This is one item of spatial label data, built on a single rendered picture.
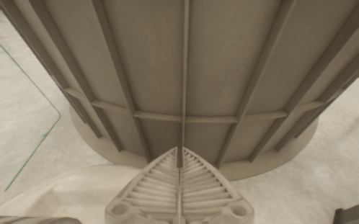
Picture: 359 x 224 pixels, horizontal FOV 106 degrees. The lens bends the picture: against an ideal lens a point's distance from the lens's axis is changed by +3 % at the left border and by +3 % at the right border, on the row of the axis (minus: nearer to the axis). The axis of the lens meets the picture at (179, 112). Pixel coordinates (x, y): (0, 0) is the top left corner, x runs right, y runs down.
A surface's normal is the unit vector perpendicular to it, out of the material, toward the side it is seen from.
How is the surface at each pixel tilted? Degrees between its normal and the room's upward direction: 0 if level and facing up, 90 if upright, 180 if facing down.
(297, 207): 0
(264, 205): 0
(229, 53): 90
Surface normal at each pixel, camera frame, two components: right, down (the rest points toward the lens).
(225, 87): 0.01, 0.70
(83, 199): 0.00, 0.40
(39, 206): 0.91, 0.00
